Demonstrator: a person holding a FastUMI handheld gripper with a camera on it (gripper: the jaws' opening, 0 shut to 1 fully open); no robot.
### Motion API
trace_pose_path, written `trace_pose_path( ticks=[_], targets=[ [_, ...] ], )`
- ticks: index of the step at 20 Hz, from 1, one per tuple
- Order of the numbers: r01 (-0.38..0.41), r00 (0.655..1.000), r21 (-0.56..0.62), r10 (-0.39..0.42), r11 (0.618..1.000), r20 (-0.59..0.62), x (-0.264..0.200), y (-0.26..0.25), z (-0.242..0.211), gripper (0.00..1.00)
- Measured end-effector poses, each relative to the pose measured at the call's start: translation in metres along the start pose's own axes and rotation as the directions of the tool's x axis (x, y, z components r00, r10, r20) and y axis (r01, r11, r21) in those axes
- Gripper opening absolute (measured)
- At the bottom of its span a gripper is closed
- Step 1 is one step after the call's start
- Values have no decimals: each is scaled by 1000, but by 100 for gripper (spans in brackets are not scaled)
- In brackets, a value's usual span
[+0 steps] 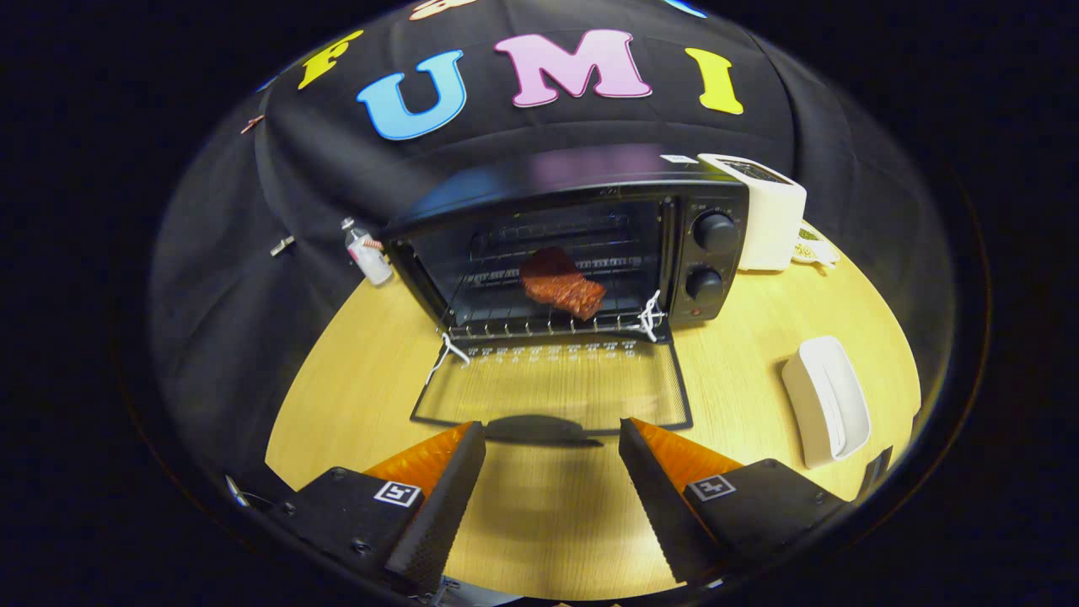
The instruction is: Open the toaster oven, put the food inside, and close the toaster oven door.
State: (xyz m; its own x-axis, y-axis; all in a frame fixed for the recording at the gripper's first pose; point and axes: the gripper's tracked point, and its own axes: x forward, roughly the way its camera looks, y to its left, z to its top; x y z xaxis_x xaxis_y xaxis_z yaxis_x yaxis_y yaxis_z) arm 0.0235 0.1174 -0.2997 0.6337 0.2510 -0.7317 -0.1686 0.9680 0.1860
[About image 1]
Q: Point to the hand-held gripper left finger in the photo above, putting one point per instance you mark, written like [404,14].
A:
[442,514]

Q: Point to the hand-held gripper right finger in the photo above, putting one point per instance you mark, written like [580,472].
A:
[662,497]

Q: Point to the red meat steak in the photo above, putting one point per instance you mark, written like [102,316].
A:
[560,287]

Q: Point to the black toaster oven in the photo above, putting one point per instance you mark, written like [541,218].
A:
[582,177]

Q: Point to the white bread toaster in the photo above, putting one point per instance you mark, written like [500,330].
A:
[771,223]

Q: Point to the white rectangular tray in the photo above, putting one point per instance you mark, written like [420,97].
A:
[822,405]

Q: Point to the small clear plastic bottle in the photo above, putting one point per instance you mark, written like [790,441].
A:
[371,263]

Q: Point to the white divided dish with beans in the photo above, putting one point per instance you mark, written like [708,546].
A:
[813,250]

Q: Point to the silver clip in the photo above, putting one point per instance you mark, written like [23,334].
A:
[282,245]

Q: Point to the pink clip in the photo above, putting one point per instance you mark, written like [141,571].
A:
[252,124]

